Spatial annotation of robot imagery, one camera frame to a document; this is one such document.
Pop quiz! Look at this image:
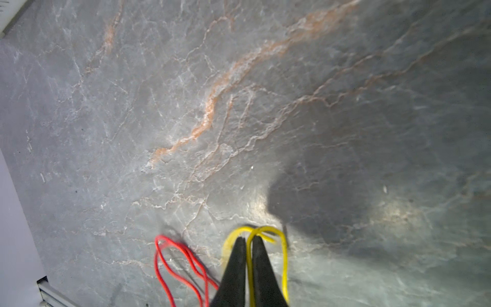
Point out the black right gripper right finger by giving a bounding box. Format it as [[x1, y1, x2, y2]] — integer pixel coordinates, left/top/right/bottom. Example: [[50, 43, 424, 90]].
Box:
[[252, 237, 288, 307]]

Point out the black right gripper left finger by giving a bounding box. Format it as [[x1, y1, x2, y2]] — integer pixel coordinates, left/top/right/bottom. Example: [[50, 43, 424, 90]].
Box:
[[210, 237, 246, 307]]

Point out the red cable bundle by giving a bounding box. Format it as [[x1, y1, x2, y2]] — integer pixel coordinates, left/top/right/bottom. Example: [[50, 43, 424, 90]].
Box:
[[154, 235, 219, 307]]

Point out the yellow cable bundle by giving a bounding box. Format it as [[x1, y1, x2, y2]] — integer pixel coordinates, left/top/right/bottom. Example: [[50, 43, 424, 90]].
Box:
[[221, 225, 290, 307]]

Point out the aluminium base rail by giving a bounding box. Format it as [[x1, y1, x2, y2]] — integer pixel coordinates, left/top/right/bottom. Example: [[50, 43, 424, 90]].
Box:
[[37, 276, 79, 307]]

